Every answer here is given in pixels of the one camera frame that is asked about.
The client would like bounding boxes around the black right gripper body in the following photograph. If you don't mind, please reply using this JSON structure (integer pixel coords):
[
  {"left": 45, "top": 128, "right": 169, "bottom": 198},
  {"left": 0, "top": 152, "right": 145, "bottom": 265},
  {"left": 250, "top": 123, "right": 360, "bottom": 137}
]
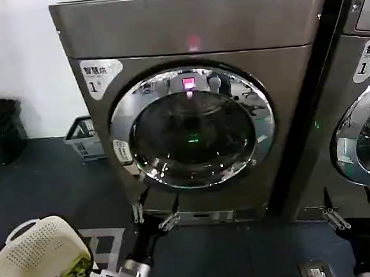
[{"left": 337, "top": 216, "right": 370, "bottom": 274}]

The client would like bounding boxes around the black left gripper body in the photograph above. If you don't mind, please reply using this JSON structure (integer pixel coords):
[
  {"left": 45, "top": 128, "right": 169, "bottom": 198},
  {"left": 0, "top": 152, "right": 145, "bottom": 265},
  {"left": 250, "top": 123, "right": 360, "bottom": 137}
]
[{"left": 123, "top": 212, "right": 175, "bottom": 266}]

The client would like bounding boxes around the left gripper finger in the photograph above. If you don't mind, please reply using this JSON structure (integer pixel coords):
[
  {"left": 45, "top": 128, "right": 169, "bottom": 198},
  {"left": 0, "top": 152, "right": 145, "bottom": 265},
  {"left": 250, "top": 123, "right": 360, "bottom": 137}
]
[
  {"left": 130, "top": 185, "right": 153, "bottom": 225},
  {"left": 156, "top": 193, "right": 181, "bottom": 230}
]

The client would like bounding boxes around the green cloth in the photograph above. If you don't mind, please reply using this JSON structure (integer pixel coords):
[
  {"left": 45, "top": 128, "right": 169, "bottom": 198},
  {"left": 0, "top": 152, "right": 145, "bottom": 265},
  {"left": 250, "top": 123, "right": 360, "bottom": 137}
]
[{"left": 49, "top": 251, "right": 95, "bottom": 277}]

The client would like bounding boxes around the cream perforated laundry basket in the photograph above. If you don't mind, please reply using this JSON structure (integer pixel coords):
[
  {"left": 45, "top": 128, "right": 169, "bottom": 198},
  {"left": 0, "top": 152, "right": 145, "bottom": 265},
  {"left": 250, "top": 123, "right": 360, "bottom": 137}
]
[{"left": 0, "top": 212, "right": 96, "bottom": 277}]

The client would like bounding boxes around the white number sticker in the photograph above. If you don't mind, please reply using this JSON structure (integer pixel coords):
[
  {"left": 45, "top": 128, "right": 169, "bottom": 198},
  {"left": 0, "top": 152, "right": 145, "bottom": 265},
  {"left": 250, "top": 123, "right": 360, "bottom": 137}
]
[
  {"left": 349, "top": 36, "right": 370, "bottom": 84},
  {"left": 79, "top": 57, "right": 127, "bottom": 102}
]

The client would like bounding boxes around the grey front-load dryer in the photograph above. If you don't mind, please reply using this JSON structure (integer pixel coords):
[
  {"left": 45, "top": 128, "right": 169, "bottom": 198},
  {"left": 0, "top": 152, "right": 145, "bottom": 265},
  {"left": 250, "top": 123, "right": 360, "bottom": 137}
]
[
  {"left": 276, "top": 0, "right": 370, "bottom": 226},
  {"left": 48, "top": 0, "right": 348, "bottom": 241}
]

